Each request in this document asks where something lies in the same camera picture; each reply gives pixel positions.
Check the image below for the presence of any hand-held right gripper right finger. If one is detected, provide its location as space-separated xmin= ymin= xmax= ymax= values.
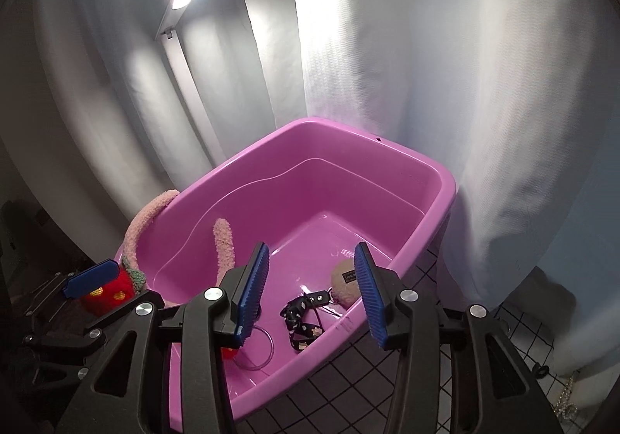
xmin=353 ymin=243 xmax=565 ymax=434

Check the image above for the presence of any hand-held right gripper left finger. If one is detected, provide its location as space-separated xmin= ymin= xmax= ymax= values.
xmin=68 ymin=243 xmax=270 ymax=434

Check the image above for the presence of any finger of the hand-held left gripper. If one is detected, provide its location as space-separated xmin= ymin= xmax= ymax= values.
xmin=36 ymin=260 xmax=120 ymax=316
xmin=24 ymin=301 xmax=146 ymax=357

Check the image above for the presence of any beige fluffy pompom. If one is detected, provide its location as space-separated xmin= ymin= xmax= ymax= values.
xmin=330 ymin=257 xmax=362 ymax=308

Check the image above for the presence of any black spotted bow keychain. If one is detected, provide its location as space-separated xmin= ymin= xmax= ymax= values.
xmin=281 ymin=289 xmax=346 ymax=352

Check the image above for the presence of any large silver bangle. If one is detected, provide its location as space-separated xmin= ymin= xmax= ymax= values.
xmin=237 ymin=325 xmax=275 ymax=372

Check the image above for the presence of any pink strawberry plush headband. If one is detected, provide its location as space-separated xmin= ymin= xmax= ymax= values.
xmin=80 ymin=189 xmax=240 ymax=360

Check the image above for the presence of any pink plastic tub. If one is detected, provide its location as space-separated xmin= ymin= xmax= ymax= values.
xmin=115 ymin=117 xmax=458 ymax=434

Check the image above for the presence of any white black checked tablecloth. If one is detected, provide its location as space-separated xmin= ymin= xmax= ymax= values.
xmin=232 ymin=245 xmax=582 ymax=434

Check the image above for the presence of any pearl hair claw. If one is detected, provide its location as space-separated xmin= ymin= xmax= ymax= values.
xmin=552 ymin=373 xmax=579 ymax=420

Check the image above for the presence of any white curtain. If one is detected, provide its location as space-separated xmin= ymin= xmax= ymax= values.
xmin=0 ymin=0 xmax=620 ymax=377

